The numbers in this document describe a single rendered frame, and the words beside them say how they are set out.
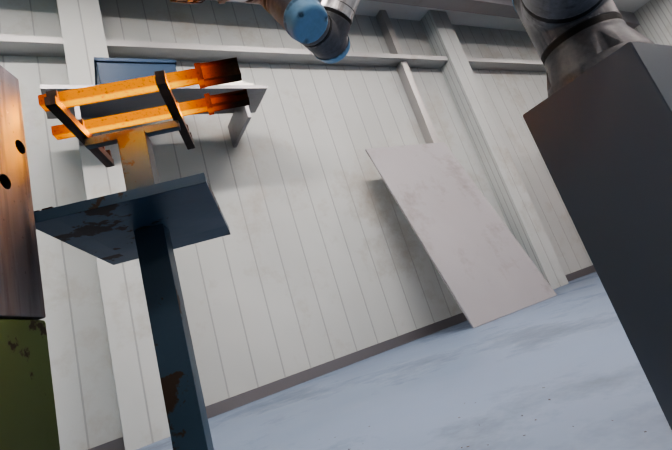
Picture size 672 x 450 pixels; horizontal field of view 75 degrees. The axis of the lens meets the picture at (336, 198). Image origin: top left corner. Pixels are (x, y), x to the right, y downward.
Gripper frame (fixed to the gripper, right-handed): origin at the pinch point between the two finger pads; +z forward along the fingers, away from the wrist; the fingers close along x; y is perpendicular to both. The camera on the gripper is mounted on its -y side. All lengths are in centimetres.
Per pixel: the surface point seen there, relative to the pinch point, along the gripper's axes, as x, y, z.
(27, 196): 6.6, 40.2, 22.1
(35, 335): -4, 60, 27
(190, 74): 7.4, 20.7, -11.9
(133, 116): 24.2, 26.7, -4.7
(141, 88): 12.8, 22.3, -3.1
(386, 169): 181, 78, -289
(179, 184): -5.4, 42.6, 1.4
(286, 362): 188, 205, -142
